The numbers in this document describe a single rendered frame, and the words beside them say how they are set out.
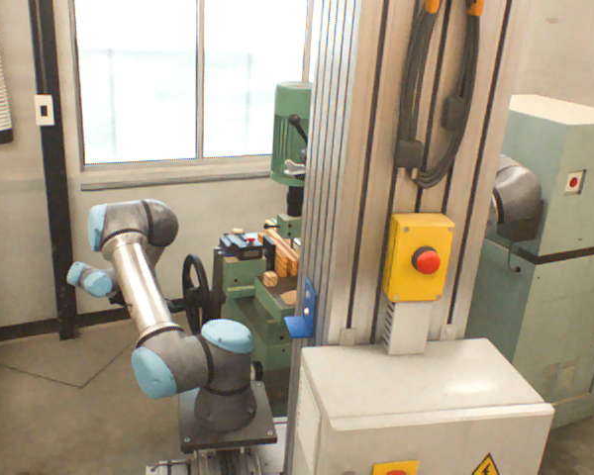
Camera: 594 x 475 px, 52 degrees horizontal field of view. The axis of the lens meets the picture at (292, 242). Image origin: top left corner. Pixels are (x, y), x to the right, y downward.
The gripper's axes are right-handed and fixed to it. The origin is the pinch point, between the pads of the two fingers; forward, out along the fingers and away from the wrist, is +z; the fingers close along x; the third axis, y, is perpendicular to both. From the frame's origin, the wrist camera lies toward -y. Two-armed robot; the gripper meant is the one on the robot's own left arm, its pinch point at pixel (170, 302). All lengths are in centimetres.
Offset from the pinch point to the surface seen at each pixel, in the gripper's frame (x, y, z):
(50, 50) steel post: -111, -48, -59
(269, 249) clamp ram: 13.6, -34.5, 15.1
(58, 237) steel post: -111, 29, -18
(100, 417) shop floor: -42, 76, 18
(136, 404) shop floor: -46, 68, 32
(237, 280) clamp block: 18.5, -21.7, 7.7
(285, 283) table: 25.6, -29.1, 19.6
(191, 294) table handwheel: 11.8, -9.4, -0.6
